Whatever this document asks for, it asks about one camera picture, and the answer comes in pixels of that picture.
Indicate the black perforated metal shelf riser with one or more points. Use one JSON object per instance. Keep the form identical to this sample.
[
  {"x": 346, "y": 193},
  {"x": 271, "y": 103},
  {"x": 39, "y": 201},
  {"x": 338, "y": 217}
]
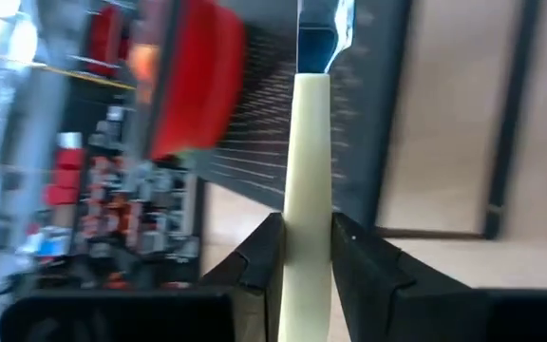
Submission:
[{"x": 373, "y": 119}]

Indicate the black aluminium table frame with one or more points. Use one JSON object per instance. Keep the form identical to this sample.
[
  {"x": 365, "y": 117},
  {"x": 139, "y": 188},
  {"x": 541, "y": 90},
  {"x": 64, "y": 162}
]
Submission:
[{"x": 511, "y": 119}]

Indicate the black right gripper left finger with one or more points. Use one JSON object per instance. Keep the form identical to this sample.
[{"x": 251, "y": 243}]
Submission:
[{"x": 254, "y": 266}]

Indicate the red collapsible bowl grey rim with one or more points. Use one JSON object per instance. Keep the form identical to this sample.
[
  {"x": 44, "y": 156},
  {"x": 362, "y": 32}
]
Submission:
[{"x": 197, "y": 85}]

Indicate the parts bin rack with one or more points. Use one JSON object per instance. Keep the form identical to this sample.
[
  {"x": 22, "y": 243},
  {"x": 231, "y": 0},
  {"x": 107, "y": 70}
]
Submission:
[{"x": 126, "y": 214}]

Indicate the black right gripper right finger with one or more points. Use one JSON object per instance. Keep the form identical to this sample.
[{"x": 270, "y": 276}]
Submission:
[{"x": 378, "y": 285}]

